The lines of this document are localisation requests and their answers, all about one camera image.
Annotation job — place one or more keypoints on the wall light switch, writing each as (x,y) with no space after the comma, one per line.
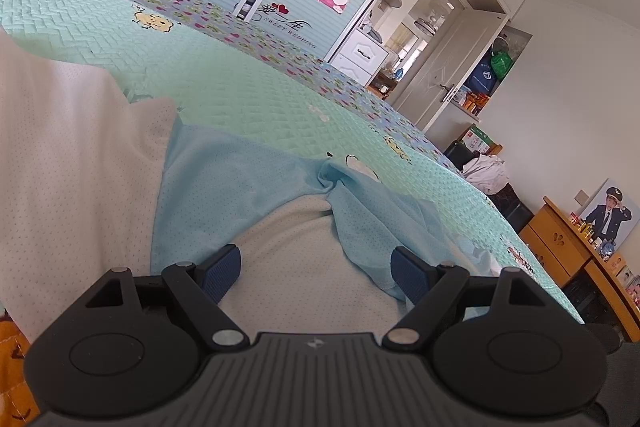
(582,197)

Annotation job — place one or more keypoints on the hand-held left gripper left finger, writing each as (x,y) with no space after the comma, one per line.
(220,274)

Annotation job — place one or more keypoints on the wooden desk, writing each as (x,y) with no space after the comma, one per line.
(555,242)

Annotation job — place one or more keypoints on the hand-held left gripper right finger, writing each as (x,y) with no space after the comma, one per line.
(412,274)

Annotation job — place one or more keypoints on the white drawer cabinet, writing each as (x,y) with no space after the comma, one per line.
(362,57)

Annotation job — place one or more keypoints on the green bag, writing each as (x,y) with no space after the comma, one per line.
(502,64)

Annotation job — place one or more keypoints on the green bee-print quilt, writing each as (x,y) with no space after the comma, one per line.
(225,72)

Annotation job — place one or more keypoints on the purple heart-print bedsheet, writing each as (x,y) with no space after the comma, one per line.
(200,7)

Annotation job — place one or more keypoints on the white clothes pile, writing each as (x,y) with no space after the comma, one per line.
(485,174)

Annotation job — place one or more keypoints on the portrait photo in uniform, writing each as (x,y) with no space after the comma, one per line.
(612,217)

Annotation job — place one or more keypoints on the white door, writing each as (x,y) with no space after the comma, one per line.
(445,72)

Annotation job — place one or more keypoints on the small photo frame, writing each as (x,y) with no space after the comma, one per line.
(629,282)

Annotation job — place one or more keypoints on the green and white cardboard box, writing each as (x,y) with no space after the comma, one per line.
(477,139)

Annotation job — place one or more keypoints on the group of small jars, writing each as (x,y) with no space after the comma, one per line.
(592,237)

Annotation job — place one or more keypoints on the black armchair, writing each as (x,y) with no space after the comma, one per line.
(515,207)

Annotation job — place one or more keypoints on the white and blue mesh shirt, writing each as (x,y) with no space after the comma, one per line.
(75,157)

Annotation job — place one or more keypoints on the blue bag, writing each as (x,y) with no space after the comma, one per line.
(482,79)

